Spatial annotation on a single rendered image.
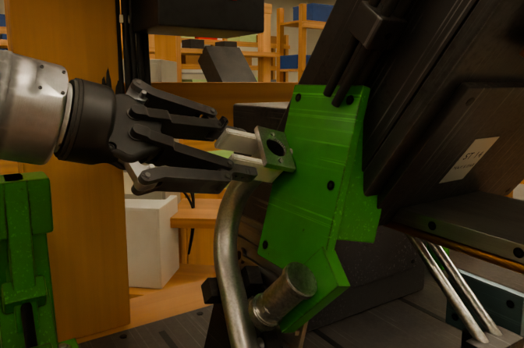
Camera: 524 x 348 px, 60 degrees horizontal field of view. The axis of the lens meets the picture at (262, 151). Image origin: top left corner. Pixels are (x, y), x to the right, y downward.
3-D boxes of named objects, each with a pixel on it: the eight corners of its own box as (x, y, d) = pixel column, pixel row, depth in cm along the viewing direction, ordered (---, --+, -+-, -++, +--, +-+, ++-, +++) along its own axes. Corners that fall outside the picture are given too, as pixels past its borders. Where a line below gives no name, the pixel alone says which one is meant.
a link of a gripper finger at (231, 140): (214, 148, 51) (213, 143, 52) (264, 158, 55) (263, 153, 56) (227, 132, 50) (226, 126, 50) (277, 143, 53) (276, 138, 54)
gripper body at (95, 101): (71, 126, 36) (179, 147, 41) (72, 55, 41) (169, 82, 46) (47, 179, 40) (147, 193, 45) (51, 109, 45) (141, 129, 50)
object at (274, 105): (426, 289, 83) (437, 103, 78) (292, 340, 67) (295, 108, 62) (355, 257, 98) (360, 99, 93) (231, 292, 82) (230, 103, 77)
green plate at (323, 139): (372, 290, 50) (415, 103, 49) (316, 290, 45) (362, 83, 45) (307, 257, 59) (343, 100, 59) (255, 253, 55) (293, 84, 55)
